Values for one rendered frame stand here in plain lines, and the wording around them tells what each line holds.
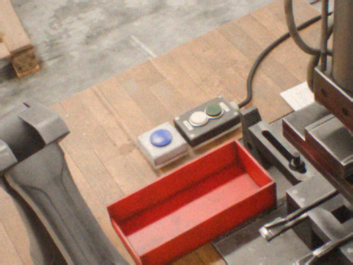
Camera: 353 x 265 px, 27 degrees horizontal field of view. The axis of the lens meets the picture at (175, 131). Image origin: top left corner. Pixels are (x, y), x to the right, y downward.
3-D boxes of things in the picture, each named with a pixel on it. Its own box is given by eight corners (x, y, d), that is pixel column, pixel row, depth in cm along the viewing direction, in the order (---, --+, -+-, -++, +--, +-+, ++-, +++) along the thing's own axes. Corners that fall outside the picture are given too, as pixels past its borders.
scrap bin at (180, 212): (112, 227, 123) (105, 205, 119) (237, 160, 130) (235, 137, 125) (146, 278, 115) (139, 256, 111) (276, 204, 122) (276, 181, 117)
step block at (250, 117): (243, 147, 131) (240, 112, 125) (257, 139, 132) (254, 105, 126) (264, 169, 127) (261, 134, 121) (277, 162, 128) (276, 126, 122)
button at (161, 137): (146, 141, 133) (145, 134, 131) (166, 132, 134) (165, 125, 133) (157, 154, 130) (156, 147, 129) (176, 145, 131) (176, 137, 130)
